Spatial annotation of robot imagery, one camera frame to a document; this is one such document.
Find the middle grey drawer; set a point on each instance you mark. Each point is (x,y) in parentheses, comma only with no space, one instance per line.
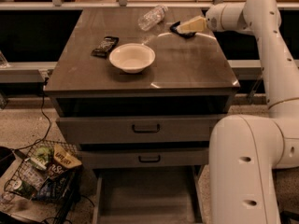
(161,157)

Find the bottom open grey drawer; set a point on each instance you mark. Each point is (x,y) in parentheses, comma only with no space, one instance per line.
(151,195)

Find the blue snack packet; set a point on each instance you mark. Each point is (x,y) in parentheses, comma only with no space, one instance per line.
(52,191)

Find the black wire basket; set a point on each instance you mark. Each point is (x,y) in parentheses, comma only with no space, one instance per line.
(35,174)

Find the dark snack bar wrapper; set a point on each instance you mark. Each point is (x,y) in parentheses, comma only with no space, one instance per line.
(105,47)

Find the grey drawer cabinet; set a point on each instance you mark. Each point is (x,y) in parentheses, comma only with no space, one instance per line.
(189,77)

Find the green can in basket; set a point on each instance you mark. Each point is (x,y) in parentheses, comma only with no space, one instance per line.
(23,189)

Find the tan chip bag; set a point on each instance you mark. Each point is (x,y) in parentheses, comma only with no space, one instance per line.
(61,162)

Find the white bowl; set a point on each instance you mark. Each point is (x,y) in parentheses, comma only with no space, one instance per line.
(132,58)

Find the green snack pouch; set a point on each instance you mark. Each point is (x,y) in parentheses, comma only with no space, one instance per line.
(43,155)

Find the clear plastic water bottle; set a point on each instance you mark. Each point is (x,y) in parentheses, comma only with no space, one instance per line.
(152,18)

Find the top grey drawer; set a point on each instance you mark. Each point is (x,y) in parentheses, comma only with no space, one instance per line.
(120,130)

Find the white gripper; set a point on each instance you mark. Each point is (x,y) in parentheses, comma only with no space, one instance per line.
(212,19)

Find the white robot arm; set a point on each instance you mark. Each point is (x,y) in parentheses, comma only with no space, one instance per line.
(243,149)

